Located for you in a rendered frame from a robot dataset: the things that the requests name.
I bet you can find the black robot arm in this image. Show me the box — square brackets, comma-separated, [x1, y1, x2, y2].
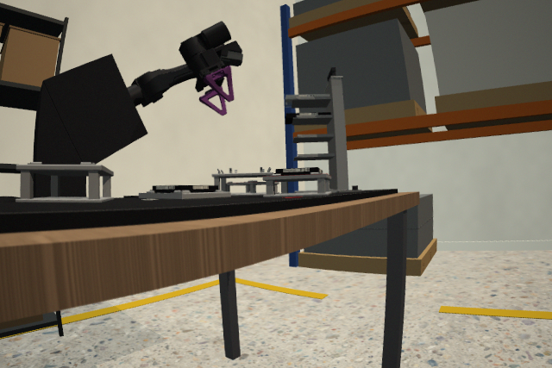
[127, 21, 243, 107]

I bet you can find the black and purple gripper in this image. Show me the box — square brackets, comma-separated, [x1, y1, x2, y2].
[189, 51, 234, 115]

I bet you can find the white microplate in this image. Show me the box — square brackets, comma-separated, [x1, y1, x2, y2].
[285, 94, 330, 107]

